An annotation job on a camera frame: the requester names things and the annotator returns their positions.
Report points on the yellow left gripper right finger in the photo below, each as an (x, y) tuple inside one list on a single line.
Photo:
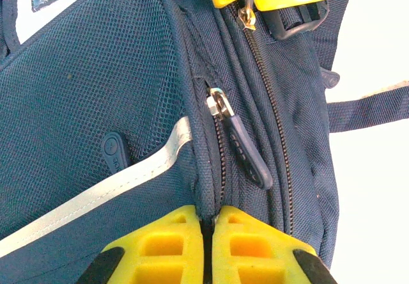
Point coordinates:
[(255, 252)]

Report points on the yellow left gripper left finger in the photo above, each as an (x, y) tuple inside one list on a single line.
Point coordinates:
[(159, 252)]

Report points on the navy blue backpack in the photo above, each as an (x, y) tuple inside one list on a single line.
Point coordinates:
[(96, 89)]

